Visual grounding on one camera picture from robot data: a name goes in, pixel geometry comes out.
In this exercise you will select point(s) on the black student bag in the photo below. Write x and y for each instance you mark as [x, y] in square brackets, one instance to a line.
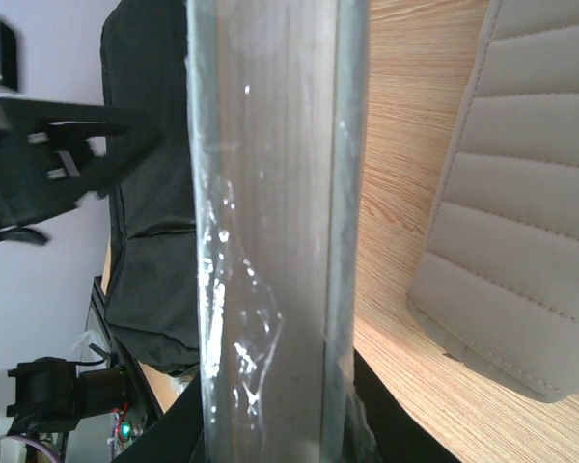
[151, 301]

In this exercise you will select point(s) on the grey book with G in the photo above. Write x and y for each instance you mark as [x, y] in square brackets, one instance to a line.
[277, 106]

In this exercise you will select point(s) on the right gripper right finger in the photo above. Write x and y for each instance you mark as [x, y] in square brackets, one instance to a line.
[398, 437]

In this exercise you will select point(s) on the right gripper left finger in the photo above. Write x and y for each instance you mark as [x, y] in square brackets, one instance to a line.
[177, 437]

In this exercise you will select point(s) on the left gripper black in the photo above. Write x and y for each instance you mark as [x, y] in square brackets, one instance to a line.
[62, 147]

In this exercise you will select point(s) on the beige pencil case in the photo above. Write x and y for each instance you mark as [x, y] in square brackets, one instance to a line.
[497, 284]

